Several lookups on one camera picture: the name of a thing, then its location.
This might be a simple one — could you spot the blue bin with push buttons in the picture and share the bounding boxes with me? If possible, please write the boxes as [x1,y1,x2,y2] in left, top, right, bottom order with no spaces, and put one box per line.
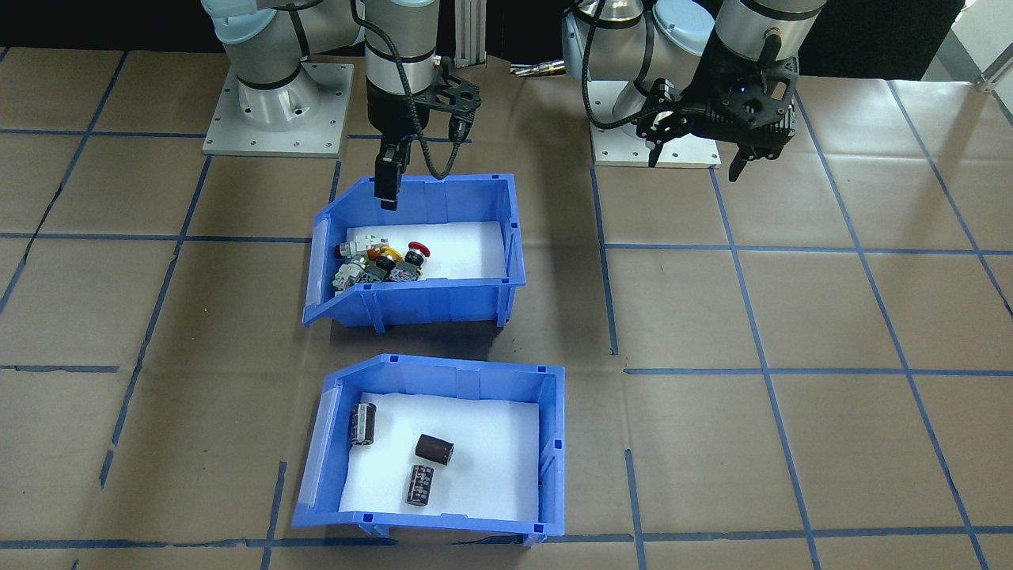
[302,174,527,332]

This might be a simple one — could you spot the blue bin with capacitors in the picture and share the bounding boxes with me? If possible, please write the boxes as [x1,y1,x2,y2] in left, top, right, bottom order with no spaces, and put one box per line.
[291,354,567,547]

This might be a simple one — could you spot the pile of push-button switches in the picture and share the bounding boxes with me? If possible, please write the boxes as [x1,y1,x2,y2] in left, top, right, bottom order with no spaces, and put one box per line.
[344,222,509,282]

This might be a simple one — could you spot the dark brown cylindrical capacitor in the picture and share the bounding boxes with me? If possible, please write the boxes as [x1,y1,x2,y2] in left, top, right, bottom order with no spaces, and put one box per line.
[405,465,435,507]
[352,402,378,447]
[415,434,455,466]

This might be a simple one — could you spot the aluminium extrusion bar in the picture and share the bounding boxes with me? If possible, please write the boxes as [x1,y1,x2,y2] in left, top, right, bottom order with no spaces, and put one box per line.
[977,47,1013,94]

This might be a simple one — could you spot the white foam liner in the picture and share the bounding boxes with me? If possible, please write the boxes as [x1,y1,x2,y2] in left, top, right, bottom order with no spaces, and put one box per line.
[339,392,541,523]

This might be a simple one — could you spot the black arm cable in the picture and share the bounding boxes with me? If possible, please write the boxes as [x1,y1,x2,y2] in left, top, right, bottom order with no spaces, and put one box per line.
[582,0,658,131]
[348,0,476,181]

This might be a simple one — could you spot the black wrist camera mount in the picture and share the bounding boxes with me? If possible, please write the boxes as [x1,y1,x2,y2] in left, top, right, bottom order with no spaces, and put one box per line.
[681,55,800,159]
[412,59,482,143]

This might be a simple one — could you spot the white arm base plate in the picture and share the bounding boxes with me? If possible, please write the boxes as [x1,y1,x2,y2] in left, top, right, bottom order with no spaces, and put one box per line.
[203,63,355,158]
[592,119,723,169]

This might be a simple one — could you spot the white push button switch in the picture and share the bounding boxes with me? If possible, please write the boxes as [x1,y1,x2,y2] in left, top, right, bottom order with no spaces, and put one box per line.
[339,234,390,259]

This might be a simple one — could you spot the aluminium centre post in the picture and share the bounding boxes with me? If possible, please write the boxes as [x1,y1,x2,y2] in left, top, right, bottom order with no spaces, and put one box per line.
[453,0,488,68]

